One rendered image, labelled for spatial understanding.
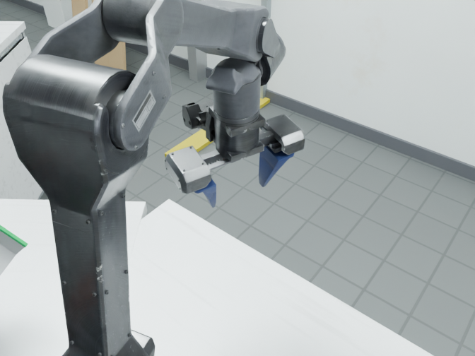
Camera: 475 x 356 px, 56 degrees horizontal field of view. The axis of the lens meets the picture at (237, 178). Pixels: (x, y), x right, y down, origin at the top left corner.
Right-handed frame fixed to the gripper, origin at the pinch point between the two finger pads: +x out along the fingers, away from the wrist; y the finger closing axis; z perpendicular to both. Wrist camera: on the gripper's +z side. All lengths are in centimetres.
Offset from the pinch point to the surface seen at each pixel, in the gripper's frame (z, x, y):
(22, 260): 28, 30, 34
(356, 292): 25, 120, -70
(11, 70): 146, 48, 24
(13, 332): 12.4, 29.4, 38.1
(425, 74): 91, 77, -162
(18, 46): 156, 44, 18
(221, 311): -1.5, 30.1, 4.5
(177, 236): 19.1, 31.1, 4.2
